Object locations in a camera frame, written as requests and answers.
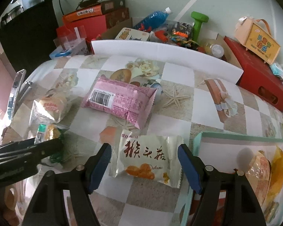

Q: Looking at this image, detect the person's left hand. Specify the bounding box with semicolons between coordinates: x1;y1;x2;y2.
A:
0;183;20;225

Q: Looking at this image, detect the clear plastic box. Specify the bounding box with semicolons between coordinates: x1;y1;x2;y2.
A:
50;26;89;59

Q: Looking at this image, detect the white card game box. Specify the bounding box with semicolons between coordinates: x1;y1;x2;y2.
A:
114;27;150;41

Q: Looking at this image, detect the green white korean snack bag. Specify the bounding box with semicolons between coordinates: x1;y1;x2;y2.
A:
34;124;64;164

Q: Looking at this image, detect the yellow orange snack bag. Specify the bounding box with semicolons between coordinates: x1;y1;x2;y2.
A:
267;147;283;202

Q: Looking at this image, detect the smartphone on stand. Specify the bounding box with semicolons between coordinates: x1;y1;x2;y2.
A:
7;69;26;122

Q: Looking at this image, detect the colourful toy pile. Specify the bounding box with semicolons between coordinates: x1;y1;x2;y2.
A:
151;22;200;50

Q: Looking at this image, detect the green dumbbell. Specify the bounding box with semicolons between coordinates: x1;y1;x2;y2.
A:
191;11;209;42

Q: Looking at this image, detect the blue liquid plastic bottle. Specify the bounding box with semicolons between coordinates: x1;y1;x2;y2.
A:
133;7;172;32

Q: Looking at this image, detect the checkered patterned tablecloth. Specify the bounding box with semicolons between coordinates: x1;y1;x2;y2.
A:
0;53;283;226

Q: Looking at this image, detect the pink barcode snack pack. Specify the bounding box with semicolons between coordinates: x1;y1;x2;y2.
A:
81;75;157;130

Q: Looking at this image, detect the white foam board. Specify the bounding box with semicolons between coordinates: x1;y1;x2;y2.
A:
91;40;243;84

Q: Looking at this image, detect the white teal-rimmed tray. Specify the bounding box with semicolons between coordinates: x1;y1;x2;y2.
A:
177;132;283;225

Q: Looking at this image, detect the red box at left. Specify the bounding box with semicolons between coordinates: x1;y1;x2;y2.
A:
55;7;130;43

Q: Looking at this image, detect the large red gift box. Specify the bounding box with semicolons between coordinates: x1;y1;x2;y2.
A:
224;36;283;112

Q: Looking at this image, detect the clear bag bread bun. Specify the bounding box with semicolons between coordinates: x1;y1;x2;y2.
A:
29;89;72;125

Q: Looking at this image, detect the green round cracker packet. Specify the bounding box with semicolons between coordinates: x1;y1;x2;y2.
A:
264;201;279;223

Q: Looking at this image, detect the white orange cookie packet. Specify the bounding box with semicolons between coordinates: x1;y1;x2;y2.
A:
109;129;183;188

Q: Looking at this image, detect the round clear lidded jar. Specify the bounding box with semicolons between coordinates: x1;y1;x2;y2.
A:
202;39;224;59

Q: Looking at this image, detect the black cabinet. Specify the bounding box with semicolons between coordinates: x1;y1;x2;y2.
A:
0;0;58;74

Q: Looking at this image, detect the yellow children's day carry box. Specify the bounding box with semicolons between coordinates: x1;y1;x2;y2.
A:
235;16;281;65

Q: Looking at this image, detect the beige orange barcode snack pack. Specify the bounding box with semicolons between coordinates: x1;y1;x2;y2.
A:
245;150;271;206

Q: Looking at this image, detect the orange flat box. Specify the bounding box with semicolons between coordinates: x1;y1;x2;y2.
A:
62;0;126;24

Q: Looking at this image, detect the blue wet wipes pack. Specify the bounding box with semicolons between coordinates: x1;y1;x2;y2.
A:
269;62;283;81

